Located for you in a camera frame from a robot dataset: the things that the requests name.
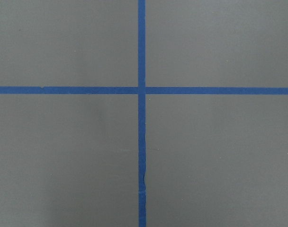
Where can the blue vertical tape line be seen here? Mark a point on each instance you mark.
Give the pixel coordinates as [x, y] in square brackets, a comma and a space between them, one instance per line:
[141, 115]

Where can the blue horizontal tape line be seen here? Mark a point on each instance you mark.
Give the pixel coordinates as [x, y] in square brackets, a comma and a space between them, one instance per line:
[147, 90]

